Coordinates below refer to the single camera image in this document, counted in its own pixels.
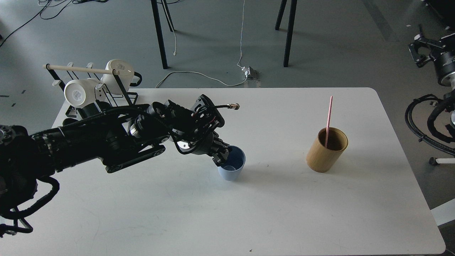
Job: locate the white mug front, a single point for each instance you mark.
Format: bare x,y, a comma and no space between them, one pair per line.
82,92

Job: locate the black table leg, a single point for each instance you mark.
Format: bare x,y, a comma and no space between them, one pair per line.
290,30
158,28

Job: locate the white mug black handle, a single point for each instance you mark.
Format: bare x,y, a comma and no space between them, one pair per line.
127,75

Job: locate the black table leg left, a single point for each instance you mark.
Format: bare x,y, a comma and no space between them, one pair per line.
158,28

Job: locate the black wire mug rack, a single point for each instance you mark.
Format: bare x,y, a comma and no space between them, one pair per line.
62,74

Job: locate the bamboo cylinder holder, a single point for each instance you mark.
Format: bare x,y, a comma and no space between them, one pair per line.
326,149

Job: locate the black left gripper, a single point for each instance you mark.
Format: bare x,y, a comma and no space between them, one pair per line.
193,130

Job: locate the blue plastic cup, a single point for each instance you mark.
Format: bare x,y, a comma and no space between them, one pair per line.
234,164

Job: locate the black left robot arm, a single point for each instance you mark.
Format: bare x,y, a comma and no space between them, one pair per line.
119,136

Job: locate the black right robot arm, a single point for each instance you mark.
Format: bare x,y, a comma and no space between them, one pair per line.
439,140

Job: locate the black table leg right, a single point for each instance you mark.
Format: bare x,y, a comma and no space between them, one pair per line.
290,30

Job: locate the white power adapter plug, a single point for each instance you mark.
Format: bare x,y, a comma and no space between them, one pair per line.
250,73

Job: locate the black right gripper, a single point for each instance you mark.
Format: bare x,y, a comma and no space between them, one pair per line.
443,58

